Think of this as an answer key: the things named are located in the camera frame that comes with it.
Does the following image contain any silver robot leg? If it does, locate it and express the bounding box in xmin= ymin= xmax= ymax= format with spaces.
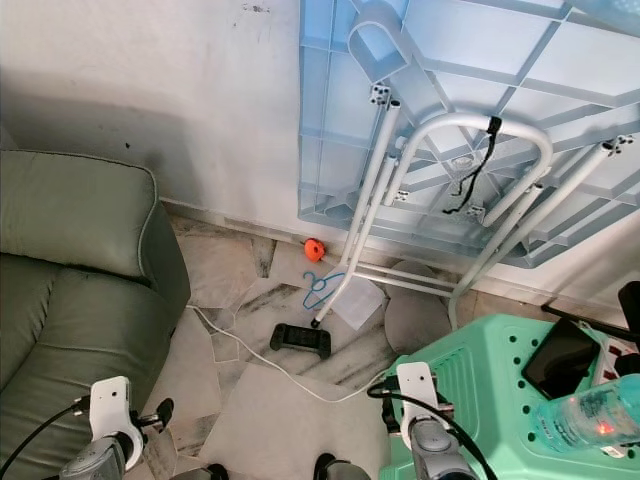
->
xmin=312 ymin=453 xmax=371 ymax=480
xmin=175 ymin=464 xmax=229 ymax=480

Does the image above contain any mint green plastic stool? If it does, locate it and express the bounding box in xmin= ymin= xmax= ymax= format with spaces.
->
xmin=380 ymin=313 xmax=640 ymax=480

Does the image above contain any white power strip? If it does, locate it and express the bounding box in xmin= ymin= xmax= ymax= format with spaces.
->
xmin=595 ymin=340 xmax=640 ymax=386

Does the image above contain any silver right robot leg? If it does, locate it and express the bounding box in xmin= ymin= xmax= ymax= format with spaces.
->
xmin=312 ymin=453 xmax=371 ymax=480

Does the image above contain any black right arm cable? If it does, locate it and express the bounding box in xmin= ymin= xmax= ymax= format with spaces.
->
xmin=365 ymin=385 xmax=501 ymax=480

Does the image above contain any black metal bar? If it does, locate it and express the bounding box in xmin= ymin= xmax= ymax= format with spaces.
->
xmin=540 ymin=283 xmax=640 ymax=346

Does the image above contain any clear plastic water bottle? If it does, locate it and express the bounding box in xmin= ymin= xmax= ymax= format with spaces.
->
xmin=532 ymin=373 xmax=640 ymax=456

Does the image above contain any thin white cable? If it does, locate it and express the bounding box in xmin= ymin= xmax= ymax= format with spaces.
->
xmin=190 ymin=305 xmax=386 ymax=404

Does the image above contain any white metal tube frame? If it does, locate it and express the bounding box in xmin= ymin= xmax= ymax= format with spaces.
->
xmin=315 ymin=112 xmax=636 ymax=331

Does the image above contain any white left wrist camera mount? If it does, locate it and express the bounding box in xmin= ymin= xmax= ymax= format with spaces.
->
xmin=89 ymin=376 xmax=136 ymax=469

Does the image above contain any silver left robot leg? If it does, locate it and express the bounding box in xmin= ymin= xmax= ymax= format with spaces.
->
xmin=175 ymin=464 xmax=229 ymax=480

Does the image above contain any blue clothes hanger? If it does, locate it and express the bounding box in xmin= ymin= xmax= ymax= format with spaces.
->
xmin=301 ymin=270 xmax=346 ymax=311

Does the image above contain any black game controller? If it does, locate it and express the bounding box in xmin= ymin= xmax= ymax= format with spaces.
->
xmin=269 ymin=324 xmax=332 ymax=360

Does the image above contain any black strap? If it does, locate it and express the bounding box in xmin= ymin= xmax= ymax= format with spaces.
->
xmin=443 ymin=116 xmax=503 ymax=215

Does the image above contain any black tablet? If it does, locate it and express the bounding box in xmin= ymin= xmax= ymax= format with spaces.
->
xmin=520 ymin=318 xmax=602 ymax=399

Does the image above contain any grey-green leather sofa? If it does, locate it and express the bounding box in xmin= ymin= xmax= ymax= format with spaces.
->
xmin=0 ymin=150 xmax=191 ymax=480

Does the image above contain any black left wrist camera cable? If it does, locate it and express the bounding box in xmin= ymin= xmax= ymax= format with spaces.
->
xmin=0 ymin=398 xmax=91 ymax=480

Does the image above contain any white translucent sheet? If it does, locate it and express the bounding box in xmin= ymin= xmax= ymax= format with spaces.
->
xmin=332 ymin=280 xmax=385 ymax=331

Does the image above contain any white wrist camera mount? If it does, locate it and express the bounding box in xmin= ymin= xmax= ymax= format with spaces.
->
xmin=396 ymin=362 xmax=445 ymax=421
xmin=89 ymin=376 xmax=136 ymax=469

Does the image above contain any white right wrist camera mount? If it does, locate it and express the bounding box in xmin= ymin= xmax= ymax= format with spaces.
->
xmin=396 ymin=362 xmax=445 ymax=421

